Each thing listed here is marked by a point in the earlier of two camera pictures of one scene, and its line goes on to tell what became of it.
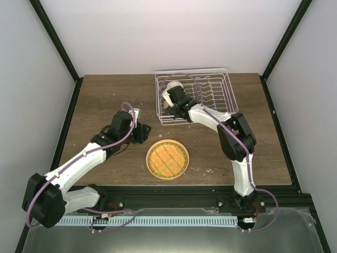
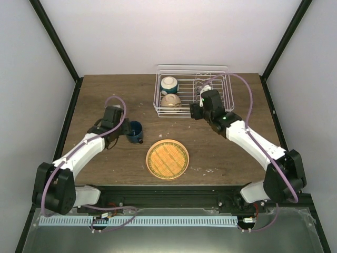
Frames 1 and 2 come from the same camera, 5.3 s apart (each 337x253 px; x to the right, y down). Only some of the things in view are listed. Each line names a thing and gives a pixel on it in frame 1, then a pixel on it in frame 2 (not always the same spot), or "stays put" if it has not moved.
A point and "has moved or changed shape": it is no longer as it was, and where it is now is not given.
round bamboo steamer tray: [167, 159] stays put
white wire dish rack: [211, 87] has moved or changed shape
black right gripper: [172, 113] -> [194, 112]
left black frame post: [45, 20] stays put
